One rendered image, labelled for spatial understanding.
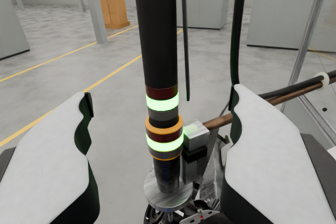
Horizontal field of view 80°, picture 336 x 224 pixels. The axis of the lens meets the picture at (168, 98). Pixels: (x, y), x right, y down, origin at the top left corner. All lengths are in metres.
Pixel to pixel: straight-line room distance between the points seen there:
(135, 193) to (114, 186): 0.23
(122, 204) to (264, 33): 4.96
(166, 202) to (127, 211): 1.72
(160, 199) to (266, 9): 5.50
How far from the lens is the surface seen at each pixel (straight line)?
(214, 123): 0.28
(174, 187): 0.30
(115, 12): 8.46
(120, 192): 2.13
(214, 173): 0.74
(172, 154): 0.24
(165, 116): 0.21
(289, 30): 5.76
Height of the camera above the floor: 1.72
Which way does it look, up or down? 32 degrees down
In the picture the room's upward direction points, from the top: 3 degrees counter-clockwise
